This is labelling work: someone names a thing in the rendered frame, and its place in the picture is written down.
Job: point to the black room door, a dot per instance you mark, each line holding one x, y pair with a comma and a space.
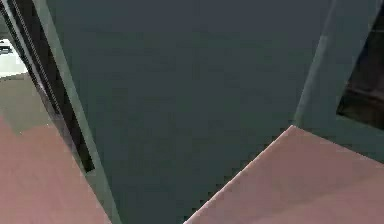
55, 78

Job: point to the dark window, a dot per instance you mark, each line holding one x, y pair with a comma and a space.
365, 83

